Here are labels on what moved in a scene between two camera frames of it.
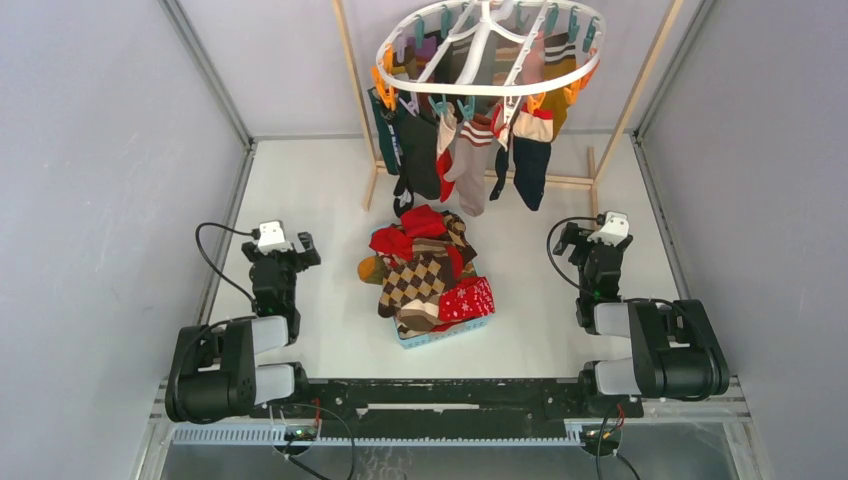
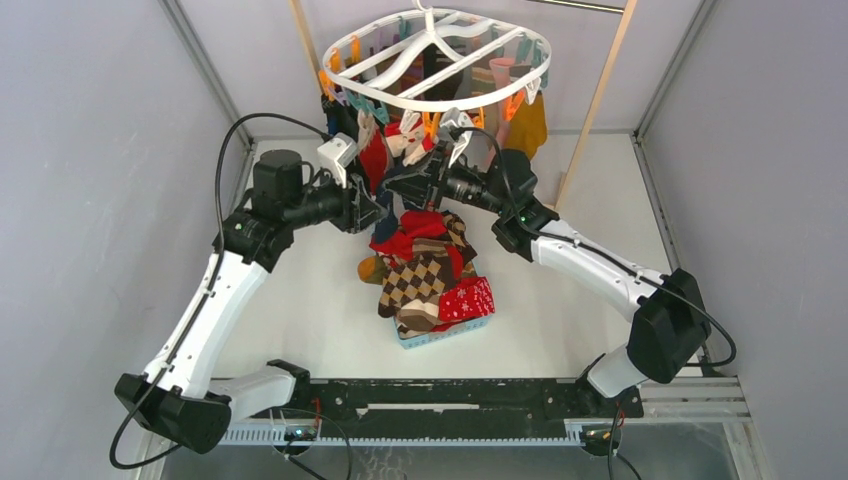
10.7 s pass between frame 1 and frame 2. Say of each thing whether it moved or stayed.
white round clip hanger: moved
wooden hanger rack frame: moved
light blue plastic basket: stayed
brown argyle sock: stayed
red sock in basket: stayed
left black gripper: moved
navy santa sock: moved
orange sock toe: stayed
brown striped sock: stayed
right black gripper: moved
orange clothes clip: moved
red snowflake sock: stayed
